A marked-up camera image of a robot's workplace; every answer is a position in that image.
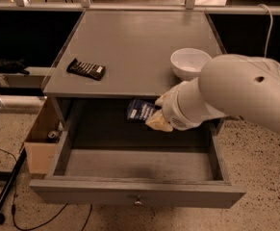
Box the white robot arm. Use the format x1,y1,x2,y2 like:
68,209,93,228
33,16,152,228
145,54,280,135

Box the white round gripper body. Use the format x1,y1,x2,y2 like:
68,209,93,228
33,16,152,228
162,79,216,131

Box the blue rxbar wrapper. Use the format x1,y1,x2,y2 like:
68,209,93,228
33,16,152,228
126,99,158,122

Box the cardboard box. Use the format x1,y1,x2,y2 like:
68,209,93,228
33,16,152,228
24,99,60,174

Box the grey open drawer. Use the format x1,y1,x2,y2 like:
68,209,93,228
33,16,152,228
28,99,247,209

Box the black cloth bundle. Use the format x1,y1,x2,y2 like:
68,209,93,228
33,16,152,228
0,59,30,75

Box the black metal floor bar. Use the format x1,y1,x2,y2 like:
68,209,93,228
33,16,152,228
0,148,27,225

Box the dark brown snack bar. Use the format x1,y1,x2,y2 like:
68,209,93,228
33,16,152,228
66,59,106,81

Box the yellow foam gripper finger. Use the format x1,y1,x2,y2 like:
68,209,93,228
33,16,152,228
155,91,170,107
145,110,173,132

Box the white ceramic bowl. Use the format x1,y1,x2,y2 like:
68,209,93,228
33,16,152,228
170,48,212,81

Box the grey wooden cabinet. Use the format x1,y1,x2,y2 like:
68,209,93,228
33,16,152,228
44,10,221,129

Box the metal can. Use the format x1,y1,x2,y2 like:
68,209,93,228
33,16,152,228
47,130,60,143

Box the black floor cable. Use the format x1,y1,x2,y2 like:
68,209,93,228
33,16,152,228
0,141,93,231

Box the white cable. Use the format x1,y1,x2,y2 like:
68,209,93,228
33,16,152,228
258,3,274,60

